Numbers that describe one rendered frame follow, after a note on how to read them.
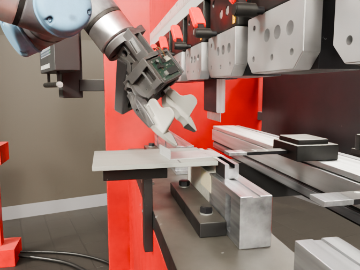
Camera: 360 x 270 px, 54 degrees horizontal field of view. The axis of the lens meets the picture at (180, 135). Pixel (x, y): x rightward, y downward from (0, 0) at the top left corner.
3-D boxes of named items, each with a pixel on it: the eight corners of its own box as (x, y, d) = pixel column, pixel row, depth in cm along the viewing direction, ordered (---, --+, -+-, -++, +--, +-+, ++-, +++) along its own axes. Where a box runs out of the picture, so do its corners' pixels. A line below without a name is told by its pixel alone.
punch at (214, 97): (203, 118, 88) (204, 80, 87) (211, 118, 88) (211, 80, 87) (216, 121, 78) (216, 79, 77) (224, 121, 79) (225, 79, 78)
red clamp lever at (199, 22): (187, 5, 70) (196, 31, 64) (207, 6, 71) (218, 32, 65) (186, 13, 71) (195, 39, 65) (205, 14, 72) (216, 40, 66)
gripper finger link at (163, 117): (180, 137, 57) (155, 89, 59) (160, 152, 61) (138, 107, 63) (193, 133, 60) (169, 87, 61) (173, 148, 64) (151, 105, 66)
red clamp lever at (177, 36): (169, 23, 90) (174, 44, 83) (185, 23, 90) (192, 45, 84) (168, 29, 91) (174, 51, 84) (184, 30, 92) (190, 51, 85)
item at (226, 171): (199, 159, 92) (199, 148, 91) (210, 159, 92) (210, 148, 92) (224, 179, 72) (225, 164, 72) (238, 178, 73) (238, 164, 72)
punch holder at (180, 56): (171, 82, 110) (171, 27, 108) (197, 82, 112) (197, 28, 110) (181, 81, 96) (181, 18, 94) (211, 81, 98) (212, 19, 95)
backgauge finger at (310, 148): (218, 155, 90) (218, 135, 89) (309, 151, 96) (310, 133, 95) (235, 164, 78) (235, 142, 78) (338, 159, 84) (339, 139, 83)
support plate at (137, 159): (94, 155, 87) (94, 151, 87) (196, 151, 93) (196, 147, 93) (92, 171, 70) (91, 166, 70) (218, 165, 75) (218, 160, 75)
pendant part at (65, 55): (40, 73, 202) (37, 8, 198) (62, 74, 208) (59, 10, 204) (54, 70, 163) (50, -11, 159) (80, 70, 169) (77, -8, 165)
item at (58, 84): (43, 87, 211) (42, 74, 210) (48, 87, 212) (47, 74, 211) (57, 87, 172) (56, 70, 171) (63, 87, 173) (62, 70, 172)
